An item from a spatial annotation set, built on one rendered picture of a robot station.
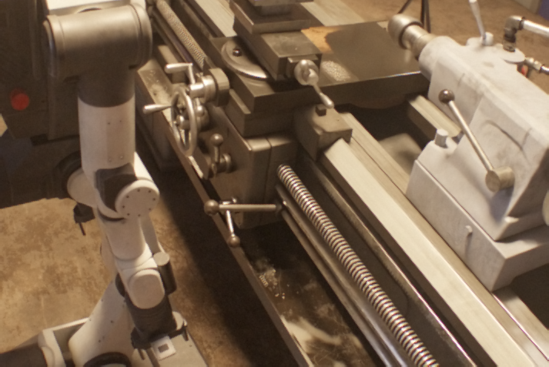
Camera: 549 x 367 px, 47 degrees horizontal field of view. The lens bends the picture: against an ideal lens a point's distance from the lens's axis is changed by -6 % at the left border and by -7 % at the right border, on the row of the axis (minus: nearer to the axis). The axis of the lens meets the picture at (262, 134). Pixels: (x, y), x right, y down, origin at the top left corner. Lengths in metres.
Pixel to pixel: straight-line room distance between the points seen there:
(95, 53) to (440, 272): 0.83
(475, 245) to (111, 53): 0.83
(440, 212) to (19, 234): 1.68
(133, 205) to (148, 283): 0.21
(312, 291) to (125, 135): 0.98
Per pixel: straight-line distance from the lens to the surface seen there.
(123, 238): 1.21
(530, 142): 1.34
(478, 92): 1.44
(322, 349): 1.77
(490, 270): 1.40
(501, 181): 1.33
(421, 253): 1.44
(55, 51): 0.96
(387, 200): 1.54
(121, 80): 1.00
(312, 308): 1.86
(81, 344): 1.83
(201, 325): 2.30
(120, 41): 0.97
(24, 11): 1.10
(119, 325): 1.72
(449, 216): 1.46
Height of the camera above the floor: 1.79
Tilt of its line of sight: 34 degrees down
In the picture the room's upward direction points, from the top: 7 degrees clockwise
